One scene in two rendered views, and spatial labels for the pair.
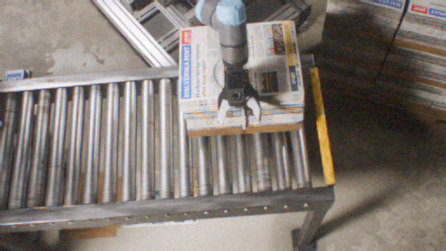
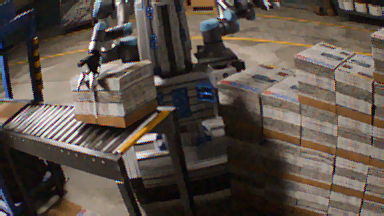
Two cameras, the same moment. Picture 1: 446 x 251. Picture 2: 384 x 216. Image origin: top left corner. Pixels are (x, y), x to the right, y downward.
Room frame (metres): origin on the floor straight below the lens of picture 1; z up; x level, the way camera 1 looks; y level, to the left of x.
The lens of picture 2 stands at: (-1.20, -1.41, 1.72)
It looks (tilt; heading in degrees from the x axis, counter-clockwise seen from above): 22 degrees down; 25
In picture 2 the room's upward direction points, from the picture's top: 10 degrees counter-clockwise
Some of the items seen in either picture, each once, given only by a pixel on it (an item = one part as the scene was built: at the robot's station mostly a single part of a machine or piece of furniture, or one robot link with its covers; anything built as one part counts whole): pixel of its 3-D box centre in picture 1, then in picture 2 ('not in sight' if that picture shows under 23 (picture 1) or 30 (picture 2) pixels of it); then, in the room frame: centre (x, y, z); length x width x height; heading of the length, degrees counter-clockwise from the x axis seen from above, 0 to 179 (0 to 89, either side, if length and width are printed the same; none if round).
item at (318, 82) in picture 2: not in sight; (330, 75); (0.98, -1.20, 0.95); 0.38 x 0.29 x 0.23; 154
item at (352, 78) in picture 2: not in sight; (365, 86); (0.85, -1.46, 0.95); 0.38 x 0.29 x 0.23; 152
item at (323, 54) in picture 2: not in sight; (327, 54); (0.97, -1.19, 1.06); 0.37 x 0.29 x 0.01; 154
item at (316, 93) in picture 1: (321, 124); (143, 132); (0.62, -0.33, 0.81); 0.43 x 0.03 x 0.02; 175
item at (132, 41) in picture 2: not in sight; (127, 47); (1.36, 0.12, 0.98); 0.13 x 0.12 x 0.14; 119
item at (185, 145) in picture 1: (185, 136); (78, 128); (0.67, 0.14, 0.77); 0.47 x 0.05 x 0.05; 175
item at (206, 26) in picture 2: not in sight; (211, 29); (1.63, -0.31, 0.98); 0.13 x 0.12 x 0.14; 146
